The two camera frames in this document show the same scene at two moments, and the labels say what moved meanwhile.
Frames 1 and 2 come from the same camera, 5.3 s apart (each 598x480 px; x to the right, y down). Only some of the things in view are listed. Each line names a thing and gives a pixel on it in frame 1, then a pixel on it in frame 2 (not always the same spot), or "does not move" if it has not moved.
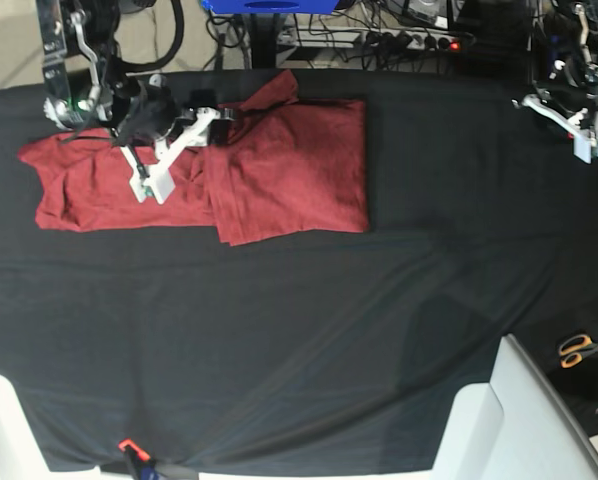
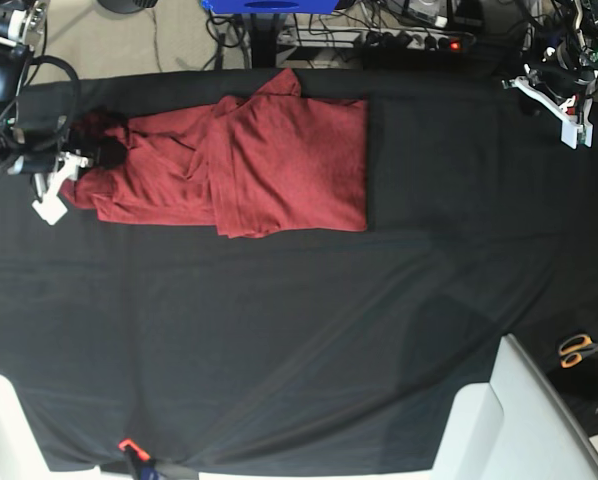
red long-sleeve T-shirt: (284, 164) does not move
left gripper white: (157, 180) → (51, 208)
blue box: (271, 6) does not move
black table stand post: (263, 40) does not move
